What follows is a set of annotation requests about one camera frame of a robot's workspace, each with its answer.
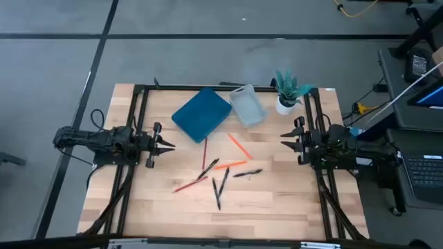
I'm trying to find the dark red pencil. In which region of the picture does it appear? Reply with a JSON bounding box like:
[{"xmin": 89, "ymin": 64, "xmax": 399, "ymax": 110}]
[{"xmin": 201, "ymin": 137, "xmax": 208, "ymax": 170}]

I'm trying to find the green succulent plant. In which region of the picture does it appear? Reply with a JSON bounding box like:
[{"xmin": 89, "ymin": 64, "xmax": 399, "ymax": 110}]
[{"xmin": 274, "ymin": 67, "xmax": 316, "ymax": 108}]

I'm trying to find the white cable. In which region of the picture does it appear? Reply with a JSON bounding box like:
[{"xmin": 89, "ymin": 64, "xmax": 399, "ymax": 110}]
[{"xmin": 365, "ymin": 61, "xmax": 443, "ymax": 125}]

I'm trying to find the black desk leg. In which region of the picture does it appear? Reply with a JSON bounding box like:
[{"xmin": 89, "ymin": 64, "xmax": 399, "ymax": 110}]
[{"xmin": 387, "ymin": 0, "xmax": 443, "ymax": 60}]

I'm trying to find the yellow cable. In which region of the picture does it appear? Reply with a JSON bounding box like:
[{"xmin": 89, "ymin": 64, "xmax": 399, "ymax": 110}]
[{"xmin": 332, "ymin": 0, "xmax": 379, "ymax": 18}]

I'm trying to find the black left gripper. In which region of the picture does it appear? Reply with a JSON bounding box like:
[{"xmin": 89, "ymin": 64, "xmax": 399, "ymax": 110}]
[{"xmin": 136, "ymin": 121, "xmax": 177, "ymax": 169}]

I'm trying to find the grey plastic bin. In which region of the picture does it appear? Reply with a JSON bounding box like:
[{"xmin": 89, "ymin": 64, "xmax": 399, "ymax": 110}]
[{"xmin": 228, "ymin": 84, "xmax": 269, "ymax": 129}]

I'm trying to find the yellow power plug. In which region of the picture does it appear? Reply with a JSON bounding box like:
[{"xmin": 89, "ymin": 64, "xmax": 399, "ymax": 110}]
[{"xmin": 352, "ymin": 102, "xmax": 377, "ymax": 116}]

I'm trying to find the grey side desk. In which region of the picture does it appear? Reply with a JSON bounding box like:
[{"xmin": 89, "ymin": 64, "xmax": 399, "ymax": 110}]
[{"xmin": 377, "ymin": 44, "xmax": 443, "ymax": 133}]

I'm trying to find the tablet with blue screen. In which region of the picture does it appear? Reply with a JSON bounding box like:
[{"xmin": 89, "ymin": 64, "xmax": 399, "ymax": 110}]
[{"xmin": 407, "ymin": 79, "xmax": 443, "ymax": 110}]

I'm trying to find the black chair base leg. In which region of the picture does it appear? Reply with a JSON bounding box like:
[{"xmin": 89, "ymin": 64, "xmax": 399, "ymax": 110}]
[{"xmin": 0, "ymin": 151, "xmax": 27, "ymax": 167}]

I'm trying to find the orange pencil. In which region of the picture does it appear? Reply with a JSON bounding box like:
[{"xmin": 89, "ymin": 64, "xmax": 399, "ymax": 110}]
[
  {"xmin": 227, "ymin": 133, "xmax": 253, "ymax": 160},
  {"xmin": 213, "ymin": 160, "xmax": 248, "ymax": 171}
]

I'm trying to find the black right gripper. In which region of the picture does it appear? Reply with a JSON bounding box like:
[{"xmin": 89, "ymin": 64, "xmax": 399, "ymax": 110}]
[{"xmin": 280, "ymin": 116, "xmax": 323, "ymax": 166}]

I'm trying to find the black laptop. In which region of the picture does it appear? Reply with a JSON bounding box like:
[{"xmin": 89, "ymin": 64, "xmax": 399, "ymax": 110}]
[{"xmin": 401, "ymin": 154, "xmax": 443, "ymax": 205}]

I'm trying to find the black aluminium table frame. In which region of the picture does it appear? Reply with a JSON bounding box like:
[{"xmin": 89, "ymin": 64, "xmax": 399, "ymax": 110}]
[{"xmin": 78, "ymin": 77, "xmax": 370, "ymax": 243}]

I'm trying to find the white plant pot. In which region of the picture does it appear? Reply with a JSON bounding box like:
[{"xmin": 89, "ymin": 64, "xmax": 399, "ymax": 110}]
[{"xmin": 275, "ymin": 95, "xmax": 298, "ymax": 116}]

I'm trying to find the black rig crossbar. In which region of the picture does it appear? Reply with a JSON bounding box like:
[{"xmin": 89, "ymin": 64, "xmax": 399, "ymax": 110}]
[{"xmin": 0, "ymin": 234, "xmax": 443, "ymax": 249}]

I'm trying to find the blue plastic tray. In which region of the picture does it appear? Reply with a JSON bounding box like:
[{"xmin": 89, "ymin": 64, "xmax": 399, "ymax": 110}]
[{"xmin": 171, "ymin": 86, "xmax": 233, "ymax": 145}]

